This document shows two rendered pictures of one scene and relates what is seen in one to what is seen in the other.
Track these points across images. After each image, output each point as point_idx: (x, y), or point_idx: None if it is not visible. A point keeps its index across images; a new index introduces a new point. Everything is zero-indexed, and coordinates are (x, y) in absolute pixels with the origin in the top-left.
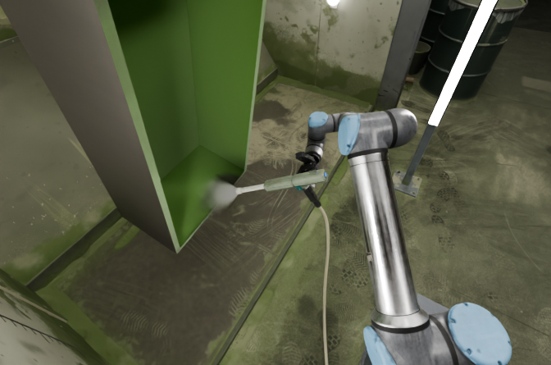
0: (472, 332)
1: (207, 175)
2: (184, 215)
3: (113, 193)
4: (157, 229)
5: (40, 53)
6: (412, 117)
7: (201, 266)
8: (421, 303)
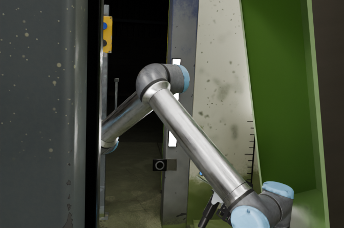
0: None
1: (319, 208)
2: None
3: (305, 148)
4: (271, 168)
5: (291, 31)
6: (143, 68)
7: None
8: None
